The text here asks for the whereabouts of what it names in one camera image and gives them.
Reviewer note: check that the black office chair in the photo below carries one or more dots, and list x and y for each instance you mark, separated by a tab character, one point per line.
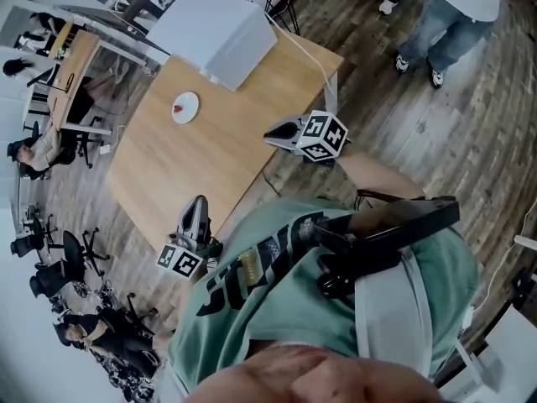
79	145
33	233
71	250

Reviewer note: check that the white framed blue panel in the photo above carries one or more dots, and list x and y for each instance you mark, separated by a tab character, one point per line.
512	342

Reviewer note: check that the green printed t-shirt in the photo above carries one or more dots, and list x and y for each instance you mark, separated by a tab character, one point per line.
293	309

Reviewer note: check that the light wooden desk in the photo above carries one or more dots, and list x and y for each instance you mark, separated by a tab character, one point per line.
75	69

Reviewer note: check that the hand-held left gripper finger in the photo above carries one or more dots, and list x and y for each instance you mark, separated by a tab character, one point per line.
185	221
203	225

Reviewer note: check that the white power adapter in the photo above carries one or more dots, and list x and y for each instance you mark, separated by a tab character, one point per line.
105	149

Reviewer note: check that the white round plate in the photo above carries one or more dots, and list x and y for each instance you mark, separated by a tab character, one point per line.
189	103

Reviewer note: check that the wooden table with white legs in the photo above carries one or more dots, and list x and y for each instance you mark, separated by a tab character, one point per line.
201	153

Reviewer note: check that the person's right forearm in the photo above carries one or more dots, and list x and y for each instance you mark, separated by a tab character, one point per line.
373	174

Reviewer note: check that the black chest harness device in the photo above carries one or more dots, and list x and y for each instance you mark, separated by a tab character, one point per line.
377	233

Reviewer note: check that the person's left hand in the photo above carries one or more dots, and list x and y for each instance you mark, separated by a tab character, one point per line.
182	241

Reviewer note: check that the person's chin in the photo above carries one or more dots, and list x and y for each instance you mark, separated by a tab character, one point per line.
302	376

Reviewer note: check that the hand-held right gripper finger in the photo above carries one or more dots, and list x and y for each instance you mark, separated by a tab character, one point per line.
285	144
293	122

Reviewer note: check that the white box appliance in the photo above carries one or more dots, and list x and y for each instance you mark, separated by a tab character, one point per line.
218	32

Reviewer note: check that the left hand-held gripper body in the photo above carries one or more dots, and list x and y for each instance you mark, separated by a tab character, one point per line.
180	263

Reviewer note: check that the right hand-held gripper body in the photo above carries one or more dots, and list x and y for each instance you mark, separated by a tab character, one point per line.
323	134

